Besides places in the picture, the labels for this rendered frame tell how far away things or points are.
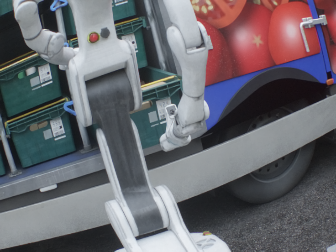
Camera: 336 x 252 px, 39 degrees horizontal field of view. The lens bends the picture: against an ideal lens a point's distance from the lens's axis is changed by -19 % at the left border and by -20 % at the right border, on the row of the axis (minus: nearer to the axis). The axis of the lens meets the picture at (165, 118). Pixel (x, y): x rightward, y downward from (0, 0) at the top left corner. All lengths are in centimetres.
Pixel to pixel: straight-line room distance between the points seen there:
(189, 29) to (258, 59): 116
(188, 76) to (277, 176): 155
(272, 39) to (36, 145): 131
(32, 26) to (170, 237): 86
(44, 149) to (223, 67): 94
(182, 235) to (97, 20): 76
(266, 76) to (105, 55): 124
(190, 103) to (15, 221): 120
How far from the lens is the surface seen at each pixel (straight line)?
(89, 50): 162
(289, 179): 308
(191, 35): 156
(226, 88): 261
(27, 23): 162
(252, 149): 274
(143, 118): 237
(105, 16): 161
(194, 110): 170
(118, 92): 168
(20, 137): 254
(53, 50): 179
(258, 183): 297
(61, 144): 259
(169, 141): 197
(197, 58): 157
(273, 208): 297
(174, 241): 180
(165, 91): 237
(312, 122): 295
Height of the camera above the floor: 133
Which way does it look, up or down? 14 degrees down
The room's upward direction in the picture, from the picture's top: 14 degrees counter-clockwise
